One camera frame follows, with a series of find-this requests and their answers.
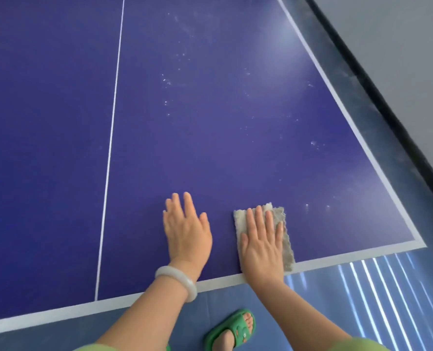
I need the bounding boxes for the person's right hand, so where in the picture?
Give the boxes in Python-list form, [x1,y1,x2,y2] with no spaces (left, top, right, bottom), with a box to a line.
[239,205,285,286]

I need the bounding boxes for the person's left hand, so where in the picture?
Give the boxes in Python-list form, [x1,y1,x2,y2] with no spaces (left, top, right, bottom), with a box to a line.
[163,192,213,272]

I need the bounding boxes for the grey cleaning cloth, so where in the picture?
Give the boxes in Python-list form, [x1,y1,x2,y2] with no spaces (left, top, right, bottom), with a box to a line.
[233,202,296,273]

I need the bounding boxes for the person's left forearm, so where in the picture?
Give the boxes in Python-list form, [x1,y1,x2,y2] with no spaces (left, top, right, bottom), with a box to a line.
[94,261,203,351]

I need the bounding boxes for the person's right forearm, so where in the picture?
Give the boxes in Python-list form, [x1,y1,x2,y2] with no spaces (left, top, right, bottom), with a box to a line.
[244,273,353,351]

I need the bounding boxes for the white jade bangle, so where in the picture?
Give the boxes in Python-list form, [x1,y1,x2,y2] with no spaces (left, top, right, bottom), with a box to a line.
[155,265,199,303]

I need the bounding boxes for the green slipper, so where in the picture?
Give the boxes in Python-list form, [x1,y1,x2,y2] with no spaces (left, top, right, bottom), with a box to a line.
[204,309,257,351]

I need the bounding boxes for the person's foot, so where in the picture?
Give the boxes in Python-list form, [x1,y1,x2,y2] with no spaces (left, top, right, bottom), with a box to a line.
[216,313,255,351]

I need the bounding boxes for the light green shirt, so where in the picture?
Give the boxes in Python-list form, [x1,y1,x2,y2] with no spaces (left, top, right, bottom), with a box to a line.
[73,336,386,351]

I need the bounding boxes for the black skirting board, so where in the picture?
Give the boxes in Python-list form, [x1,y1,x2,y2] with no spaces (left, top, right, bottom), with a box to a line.
[301,0,433,218]

